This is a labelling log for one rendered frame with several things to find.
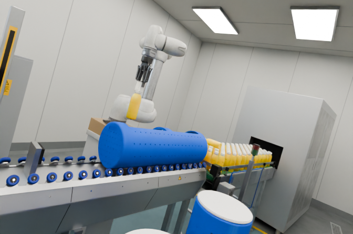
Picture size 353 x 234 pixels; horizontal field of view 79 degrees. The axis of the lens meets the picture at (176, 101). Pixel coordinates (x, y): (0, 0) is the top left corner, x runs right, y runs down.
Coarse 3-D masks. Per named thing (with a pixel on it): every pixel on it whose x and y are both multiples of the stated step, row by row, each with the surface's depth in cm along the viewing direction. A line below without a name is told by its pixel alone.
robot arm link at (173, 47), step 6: (168, 42) 139; (174, 42) 140; (180, 42) 143; (168, 48) 140; (174, 48) 141; (180, 48) 142; (186, 48) 146; (168, 54) 148; (174, 54) 144; (180, 54) 144
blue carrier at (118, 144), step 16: (112, 128) 133; (128, 128) 130; (144, 128) 142; (160, 128) 162; (112, 144) 129; (128, 144) 124; (144, 144) 133; (160, 144) 144; (176, 144) 156; (192, 144) 170; (112, 160) 126; (128, 160) 127; (144, 160) 136; (160, 160) 147; (176, 160) 160; (192, 160) 176
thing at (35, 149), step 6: (30, 144) 104; (36, 144) 103; (30, 150) 102; (36, 150) 98; (42, 150) 101; (30, 156) 101; (36, 156) 99; (42, 156) 101; (30, 162) 100; (36, 162) 99; (24, 168) 104; (30, 168) 98; (36, 168) 100; (24, 174) 103; (30, 174) 99
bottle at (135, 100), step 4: (136, 92) 141; (132, 96) 140; (136, 96) 139; (140, 96) 141; (132, 100) 139; (136, 100) 139; (140, 100) 141; (132, 104) 139; (136, 104) 139; (128, 108) 141; (132, 108) 139; (136, 108) 140; (128, 112) 140; (132, 112) 139; (136, 112) 140; (128, 116) 139; (132, 116) 139; (136, 116) 142
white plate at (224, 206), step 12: (204, 192) 114; (216, 192) 119; (204, 204) 101; (216, 204) 104; (228, 204) 108; (240, 204) 112; (216, 216) 95; (228, 216) 96; (240, 216) 99; (252, 216) 102
